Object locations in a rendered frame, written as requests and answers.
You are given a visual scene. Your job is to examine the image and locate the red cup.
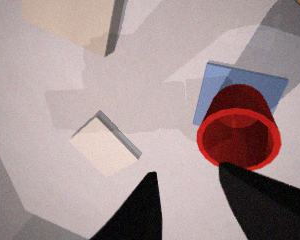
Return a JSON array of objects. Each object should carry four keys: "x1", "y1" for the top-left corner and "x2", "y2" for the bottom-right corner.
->
[{"x1": 197, "y1": 84, "x2": 282, "y2": 171}]

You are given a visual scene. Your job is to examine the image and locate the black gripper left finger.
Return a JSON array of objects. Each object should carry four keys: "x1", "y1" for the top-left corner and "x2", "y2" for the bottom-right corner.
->
[{"x1": 90, "y1": 172, "x2": 162, "y2": 240}]

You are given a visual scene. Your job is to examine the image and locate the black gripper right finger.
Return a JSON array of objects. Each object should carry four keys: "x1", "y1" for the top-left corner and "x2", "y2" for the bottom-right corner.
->
[{"x1": 219, "y1": 162, "x2": 300, "y2": 240}]

